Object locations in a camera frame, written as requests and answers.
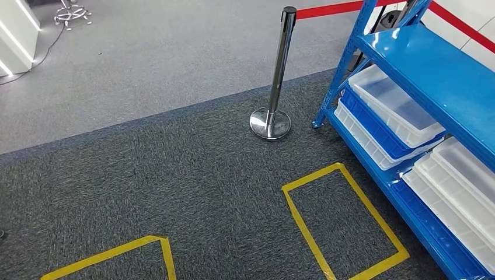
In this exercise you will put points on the blue plastic bin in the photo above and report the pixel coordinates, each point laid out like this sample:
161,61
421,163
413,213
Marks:
371,123

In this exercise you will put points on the translucent plastic bin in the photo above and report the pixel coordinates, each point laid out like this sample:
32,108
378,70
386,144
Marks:
394,104

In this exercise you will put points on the white car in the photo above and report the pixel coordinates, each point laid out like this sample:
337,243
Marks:
468,23

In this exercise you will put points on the blue metal shelf rack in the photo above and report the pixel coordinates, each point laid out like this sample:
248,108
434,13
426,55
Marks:
437,77

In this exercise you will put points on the yellow floor tape square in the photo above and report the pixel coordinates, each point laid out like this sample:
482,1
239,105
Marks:
297,216

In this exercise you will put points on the red barrier belt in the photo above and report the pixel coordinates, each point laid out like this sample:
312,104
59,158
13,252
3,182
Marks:
464,25
328,9

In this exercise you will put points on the chrome stanchion post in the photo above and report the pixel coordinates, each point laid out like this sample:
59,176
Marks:
276,77

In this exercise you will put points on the chrome star chair base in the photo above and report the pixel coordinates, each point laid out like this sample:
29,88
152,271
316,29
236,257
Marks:
72,13

